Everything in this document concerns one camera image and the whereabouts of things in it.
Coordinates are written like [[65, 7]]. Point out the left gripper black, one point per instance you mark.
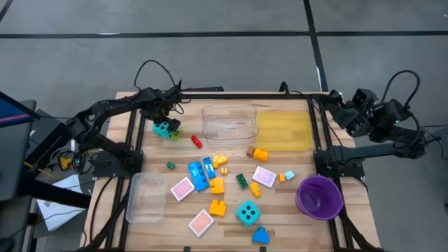
[[159, 101]]

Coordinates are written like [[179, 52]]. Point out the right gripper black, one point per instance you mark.
[[369, 115]]

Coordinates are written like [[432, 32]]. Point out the teal foam dice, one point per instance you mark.
[[248, 213], [161, 131]]

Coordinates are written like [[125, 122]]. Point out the red small brick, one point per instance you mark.
[[196, 141]]

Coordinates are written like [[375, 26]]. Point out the dark green small cube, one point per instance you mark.
[[171, 166]]

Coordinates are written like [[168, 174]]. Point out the long blue studded brick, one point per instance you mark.
[[198, 176]]

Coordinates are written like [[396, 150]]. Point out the blue printed brick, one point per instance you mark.
[[209, 168]]

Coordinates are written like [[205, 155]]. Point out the pink playing card deck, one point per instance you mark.
[[182, 189]]

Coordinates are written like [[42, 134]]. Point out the tiny yellow block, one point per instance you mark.
[[224, 171]]

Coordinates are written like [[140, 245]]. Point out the yellow notched block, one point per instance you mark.
[[217, 208], [217, 186]]

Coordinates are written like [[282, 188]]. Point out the brown small cylinder piece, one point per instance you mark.
[[250, 151]]

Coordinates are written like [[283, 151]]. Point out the orange two-stud brick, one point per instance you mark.
[[261, 155]]

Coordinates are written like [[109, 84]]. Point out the dark green studded brick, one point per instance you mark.
[[241, 181]]

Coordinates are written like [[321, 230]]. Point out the purple playing card deck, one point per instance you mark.
[[264, 176]]

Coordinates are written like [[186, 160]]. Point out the orange playing card deck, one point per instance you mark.
[[201, 223]]

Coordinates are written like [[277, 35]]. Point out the yellow small studded brick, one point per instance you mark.
[[255, 189]]

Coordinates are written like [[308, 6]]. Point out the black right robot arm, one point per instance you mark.
[[378, 151]]

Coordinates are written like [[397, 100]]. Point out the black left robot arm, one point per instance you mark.
[[101, 106]]

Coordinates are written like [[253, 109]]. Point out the clear wavy plastic bin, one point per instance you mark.
[[229, 124]]

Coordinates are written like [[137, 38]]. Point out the yellow translucent tray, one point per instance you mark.
[[284, 131]]

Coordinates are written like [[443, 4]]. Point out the yellow angled block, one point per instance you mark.
[[220, 160]]

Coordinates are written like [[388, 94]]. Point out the clear rectangular plastic container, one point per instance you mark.
[[146, 190]]

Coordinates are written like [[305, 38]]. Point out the light blue small cube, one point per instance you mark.
[[289, 175]]

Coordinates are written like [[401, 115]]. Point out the purple plastic bucket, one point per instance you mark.
[[320, 199]]

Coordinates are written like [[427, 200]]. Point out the small orange cube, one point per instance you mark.
[[281, 178]]

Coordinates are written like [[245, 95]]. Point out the yellow clamp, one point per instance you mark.
[[65, 162]]

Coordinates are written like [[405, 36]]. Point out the black control box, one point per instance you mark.
[[45, 140]]

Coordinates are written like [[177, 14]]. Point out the black floor beam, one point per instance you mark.
[[56, 194]]

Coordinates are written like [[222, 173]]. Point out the white paper sheet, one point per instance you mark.
[[59, 213]]

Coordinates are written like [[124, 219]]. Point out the blue figure-shaped block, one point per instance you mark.
[[261, 236]]

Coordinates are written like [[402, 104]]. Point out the blue-screen monitor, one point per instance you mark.
[[10, 112]]

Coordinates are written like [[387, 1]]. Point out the dark grey equipment case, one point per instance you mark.
[[14, 157]]

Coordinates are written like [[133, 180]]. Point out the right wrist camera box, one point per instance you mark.
[[363, 98]]

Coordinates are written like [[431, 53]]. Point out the black rear bracket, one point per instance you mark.
[[206, 89]]

